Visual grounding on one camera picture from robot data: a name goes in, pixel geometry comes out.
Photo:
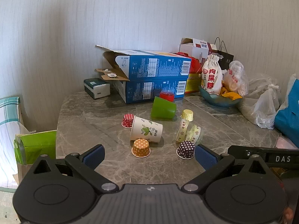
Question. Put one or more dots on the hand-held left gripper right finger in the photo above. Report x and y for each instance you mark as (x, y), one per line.
(205, 158)

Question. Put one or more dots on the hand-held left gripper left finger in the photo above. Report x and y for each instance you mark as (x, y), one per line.
(94, 156)

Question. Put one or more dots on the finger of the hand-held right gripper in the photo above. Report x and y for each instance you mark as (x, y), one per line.
(240, 151)

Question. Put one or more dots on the purple polka-dot paper cup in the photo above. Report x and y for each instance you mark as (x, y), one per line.
(185, 149)

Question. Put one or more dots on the clear printed plastic cup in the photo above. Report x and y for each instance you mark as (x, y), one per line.
(186, 131)

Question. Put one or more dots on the yellow checked paper cup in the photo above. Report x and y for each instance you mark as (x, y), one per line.
(187, 115)

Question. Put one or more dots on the orange polka-dot paper cup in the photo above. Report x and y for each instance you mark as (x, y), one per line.
(140, 147)

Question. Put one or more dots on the red polka-dot paper cup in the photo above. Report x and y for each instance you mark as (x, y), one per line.
(128, 120)

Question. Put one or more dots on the white leaf-print paper cup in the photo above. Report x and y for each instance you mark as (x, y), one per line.
(146, 129)

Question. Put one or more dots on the green plastic cup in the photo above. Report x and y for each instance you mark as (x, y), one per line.
(163, 108)

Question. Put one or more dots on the red plastic cup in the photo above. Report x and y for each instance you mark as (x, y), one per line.
(167, 96)

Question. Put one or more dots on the blue bag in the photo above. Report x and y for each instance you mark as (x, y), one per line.
(288, 119)

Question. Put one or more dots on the white plastic bag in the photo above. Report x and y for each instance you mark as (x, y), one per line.
(264, 107)

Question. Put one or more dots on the blue glass bowl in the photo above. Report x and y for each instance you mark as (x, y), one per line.
(219, 101)

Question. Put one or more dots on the orange snack packets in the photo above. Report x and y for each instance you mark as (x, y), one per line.
(230, 95)

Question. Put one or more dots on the green tissue pack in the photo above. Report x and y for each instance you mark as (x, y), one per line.
(97, 88)

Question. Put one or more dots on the brown cardboard box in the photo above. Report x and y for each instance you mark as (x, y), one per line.
(23, 171)

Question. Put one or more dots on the clear red-print plastic bag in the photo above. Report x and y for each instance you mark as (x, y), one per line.
(237, 78)

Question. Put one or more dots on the red and yellow box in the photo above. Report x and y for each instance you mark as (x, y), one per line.
(193, 79)

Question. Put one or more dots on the closed blue cardboard box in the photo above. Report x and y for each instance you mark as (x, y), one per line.
(151, 91)

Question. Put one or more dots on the checked bedding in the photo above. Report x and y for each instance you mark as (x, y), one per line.
(9, 130)

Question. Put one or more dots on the black paper bag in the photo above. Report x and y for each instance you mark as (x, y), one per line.
(226, 58)

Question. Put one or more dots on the open blue cardboard box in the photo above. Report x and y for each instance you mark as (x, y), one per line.
(154, 66)

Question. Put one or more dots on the white and red carton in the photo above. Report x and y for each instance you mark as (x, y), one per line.
(198, 47)

